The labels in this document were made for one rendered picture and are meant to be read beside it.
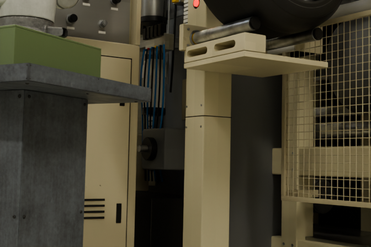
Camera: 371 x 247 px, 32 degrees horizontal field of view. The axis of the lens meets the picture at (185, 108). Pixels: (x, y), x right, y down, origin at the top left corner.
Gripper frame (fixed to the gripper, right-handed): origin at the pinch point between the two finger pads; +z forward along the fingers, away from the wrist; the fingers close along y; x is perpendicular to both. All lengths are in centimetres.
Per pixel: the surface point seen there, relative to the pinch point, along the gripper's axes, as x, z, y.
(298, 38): 17, 49, -35
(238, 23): 15.6, 20.9, -37.4
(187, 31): 13.7, 19.0, -9.1
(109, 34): 12.3, 2.6, 21.5
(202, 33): 15.6, 20.9, -16.5
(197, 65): 27.4, 18.8, -16.4
